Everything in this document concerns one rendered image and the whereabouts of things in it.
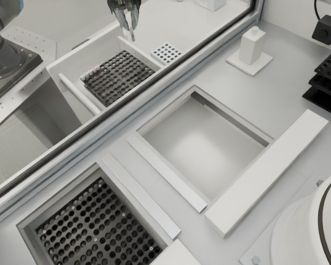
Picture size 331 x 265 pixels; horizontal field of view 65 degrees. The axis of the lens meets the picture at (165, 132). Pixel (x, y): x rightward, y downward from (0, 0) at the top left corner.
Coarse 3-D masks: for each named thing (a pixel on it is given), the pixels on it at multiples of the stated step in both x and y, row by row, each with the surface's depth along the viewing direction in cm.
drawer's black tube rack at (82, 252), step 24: (96, 192) 60; (72, 216) 57; (96, 216) 57; (120, 216) 56; (48, 240) 55; (72, 240) 55; (96, 240) 54; (120, 240) 53; (144, 240) 53; (72, 264) 52; (96, 264) 51; (120, 264) 51; (144, 264) 50
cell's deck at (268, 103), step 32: (288, 32) 75; (224, 64) 71; (288, 64) 68; (224, 96) 65; (256, 96) 64; (288, 96) 63; (128, 128) 63; (256, 128) 60; (96, 160) 59; (128, 160) 58; (256, 160) 55; (320, 160) 53; (64, 192) 58; (128, 192) 54; (160, 192) 53; (224, 192) 52; (288, 192) 50; (0, 224) 53; (192, 224) 49; (256, 224) 48; (0, 256) 50; (32, 256) 49; (224, 256) 46
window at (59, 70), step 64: (0, 0) 33; (64, 0) 38; (128, 0) 46; (192, 0) 56; (0, 64) 38; (64, 64) 45; (128, 64) 55; (0, 128) 43; (64, 128) 53; (0, 192) 52
